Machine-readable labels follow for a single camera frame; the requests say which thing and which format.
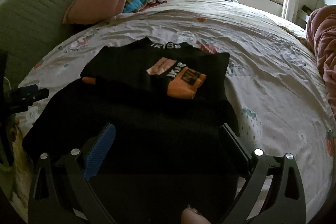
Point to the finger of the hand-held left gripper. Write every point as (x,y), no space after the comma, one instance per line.
(31,94)

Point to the person's right hand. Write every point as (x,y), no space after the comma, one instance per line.
(195,216)

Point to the black sweater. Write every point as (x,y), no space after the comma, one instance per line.
(157,113)

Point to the printed bed quilt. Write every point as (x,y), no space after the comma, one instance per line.
(275,95)

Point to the pink duvet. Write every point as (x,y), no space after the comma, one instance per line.
(325,43)

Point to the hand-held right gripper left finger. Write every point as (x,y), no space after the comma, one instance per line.
(103,145)

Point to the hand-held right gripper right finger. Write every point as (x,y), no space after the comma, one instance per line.
(235,145)

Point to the white side table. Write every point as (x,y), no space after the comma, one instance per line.
(304,14)

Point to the green quilted headboard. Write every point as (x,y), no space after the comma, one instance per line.
(34,16)

